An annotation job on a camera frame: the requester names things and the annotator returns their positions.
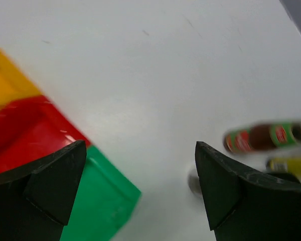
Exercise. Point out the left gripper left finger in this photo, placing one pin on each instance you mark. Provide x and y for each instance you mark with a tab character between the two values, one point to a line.
36	199

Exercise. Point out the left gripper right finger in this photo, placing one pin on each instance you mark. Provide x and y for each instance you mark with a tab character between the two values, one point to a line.
242	203

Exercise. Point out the white lid sauce jar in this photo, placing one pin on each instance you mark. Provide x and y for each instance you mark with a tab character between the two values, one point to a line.
194	183

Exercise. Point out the green label sauce bottle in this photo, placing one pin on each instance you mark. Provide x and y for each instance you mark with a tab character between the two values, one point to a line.
263	137

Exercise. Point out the yellow label small bottle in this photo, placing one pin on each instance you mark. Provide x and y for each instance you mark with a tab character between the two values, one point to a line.
288	164

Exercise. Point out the green plastic bin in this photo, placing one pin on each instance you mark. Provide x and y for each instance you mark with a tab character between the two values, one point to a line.
104	202

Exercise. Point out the red plastic bin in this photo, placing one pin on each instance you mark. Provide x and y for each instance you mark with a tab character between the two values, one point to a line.
32	128

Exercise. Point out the yellow plastic bin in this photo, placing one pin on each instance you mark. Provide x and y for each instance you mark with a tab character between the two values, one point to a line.
14	85

